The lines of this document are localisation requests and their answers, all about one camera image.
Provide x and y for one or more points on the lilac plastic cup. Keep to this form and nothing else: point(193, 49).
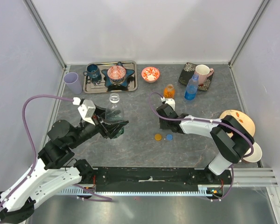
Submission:
point(72, 80)

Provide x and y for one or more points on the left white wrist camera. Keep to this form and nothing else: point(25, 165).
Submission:
point(86, 109)

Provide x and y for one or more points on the white slotted cable duct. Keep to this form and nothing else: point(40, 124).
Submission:
point(199, 190)

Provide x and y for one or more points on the white bowl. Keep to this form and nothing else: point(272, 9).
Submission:
point(256, 156)

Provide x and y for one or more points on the beige bird plate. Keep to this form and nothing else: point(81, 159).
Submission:
point(243, 119)

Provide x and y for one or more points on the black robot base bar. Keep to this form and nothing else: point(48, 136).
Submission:
point(152, 179)

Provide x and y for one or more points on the black floral square plate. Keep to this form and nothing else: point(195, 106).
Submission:
point(187, 73)

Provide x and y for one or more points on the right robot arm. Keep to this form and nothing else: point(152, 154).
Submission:
point(231, 138)

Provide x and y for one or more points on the orange bottle cap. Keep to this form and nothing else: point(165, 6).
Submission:
point(158, 137)

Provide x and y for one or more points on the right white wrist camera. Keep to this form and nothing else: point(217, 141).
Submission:
point(169, 101)

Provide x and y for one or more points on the dark blue mug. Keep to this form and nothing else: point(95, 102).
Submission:
point(93, 72)

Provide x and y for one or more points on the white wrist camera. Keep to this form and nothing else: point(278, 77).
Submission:
point(169, 101)
point(86, 109)

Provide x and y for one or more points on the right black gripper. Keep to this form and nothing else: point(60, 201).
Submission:
point(162, 126)

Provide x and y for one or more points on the orange juice bottle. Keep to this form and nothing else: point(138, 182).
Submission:
point(169, 91)

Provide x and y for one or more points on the red patterned bowl on star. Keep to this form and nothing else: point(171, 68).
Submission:
point(116, 73)

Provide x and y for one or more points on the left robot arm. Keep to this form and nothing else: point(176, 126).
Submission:
point(19, 202)

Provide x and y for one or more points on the blue bottle cap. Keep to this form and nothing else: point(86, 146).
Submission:
point(169, 137)

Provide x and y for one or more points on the pink white mug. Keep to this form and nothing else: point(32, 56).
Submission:
point(203, 73)

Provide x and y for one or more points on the green label clear bottle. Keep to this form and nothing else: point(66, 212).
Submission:
point(114, 110)

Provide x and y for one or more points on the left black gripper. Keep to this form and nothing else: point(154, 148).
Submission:
point(108, 127)

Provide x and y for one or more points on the orange floral bowl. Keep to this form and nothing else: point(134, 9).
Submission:
point(150, 74)

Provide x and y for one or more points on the blue label water bottle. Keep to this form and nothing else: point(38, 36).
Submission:
point(191, 88)

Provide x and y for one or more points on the metal tray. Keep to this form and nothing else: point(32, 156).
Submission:
point(130, 83)

